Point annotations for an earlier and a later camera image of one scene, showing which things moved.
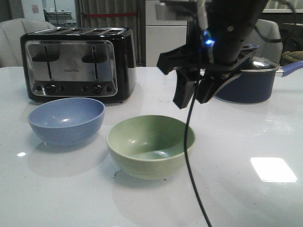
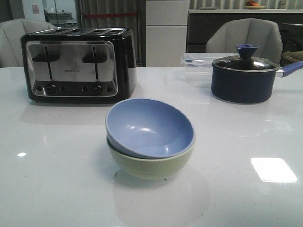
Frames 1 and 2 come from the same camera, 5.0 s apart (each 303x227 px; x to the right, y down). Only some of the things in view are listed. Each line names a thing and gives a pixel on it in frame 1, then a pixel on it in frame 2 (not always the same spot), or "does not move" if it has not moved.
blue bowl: [66, 121] to [148, 128]
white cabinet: [165, 28] does not move
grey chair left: [11, 32] does not move
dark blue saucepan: [254, 87] does not move
